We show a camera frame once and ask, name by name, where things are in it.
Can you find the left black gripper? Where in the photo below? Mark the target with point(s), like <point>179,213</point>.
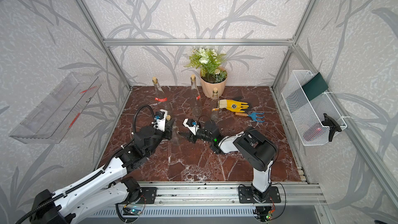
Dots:
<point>168,132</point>

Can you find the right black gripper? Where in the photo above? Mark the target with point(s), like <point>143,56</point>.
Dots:
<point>188,137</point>

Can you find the short glass bottle gold label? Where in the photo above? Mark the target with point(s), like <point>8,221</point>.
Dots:
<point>175,137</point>

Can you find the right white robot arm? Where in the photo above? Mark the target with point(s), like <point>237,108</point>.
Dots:
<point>256,148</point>

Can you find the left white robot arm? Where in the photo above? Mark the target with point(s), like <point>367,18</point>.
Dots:
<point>104,186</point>

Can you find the glass bottle with red label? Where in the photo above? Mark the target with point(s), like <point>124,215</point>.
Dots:
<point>161,97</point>

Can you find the tall slim glass bottle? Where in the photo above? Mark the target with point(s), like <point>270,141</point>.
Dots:
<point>195,98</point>

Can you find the black spray bottle trigger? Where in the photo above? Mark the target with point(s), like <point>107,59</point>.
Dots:
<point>333,126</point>

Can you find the yellow gardening glove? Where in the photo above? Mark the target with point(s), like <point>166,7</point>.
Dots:
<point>231,105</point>

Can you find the pink flower pot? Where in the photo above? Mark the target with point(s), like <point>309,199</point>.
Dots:
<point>209,87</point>

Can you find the blue hand rake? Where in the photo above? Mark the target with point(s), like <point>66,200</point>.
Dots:
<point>256,117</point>

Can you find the green artificial plant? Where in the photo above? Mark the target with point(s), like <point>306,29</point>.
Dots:
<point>209,62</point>

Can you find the dark green card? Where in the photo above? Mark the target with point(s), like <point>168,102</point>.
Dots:
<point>315,87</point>

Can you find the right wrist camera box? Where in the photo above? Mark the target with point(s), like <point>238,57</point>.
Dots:
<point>192,125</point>

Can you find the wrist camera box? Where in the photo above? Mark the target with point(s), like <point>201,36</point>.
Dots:
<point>192,125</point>
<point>160,118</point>

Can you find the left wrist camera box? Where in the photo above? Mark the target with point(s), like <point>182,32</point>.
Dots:
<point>160,118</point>

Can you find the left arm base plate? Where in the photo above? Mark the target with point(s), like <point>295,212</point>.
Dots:
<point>148,195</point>

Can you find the aluminium front rail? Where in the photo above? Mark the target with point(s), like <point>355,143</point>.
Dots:
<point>226,193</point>

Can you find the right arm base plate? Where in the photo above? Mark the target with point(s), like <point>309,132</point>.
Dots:
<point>249,194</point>

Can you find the white mesh wall basket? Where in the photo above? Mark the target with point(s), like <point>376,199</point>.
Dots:
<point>307,115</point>

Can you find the clear plastic wall shelf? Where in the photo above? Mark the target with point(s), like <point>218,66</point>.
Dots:
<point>50,121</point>

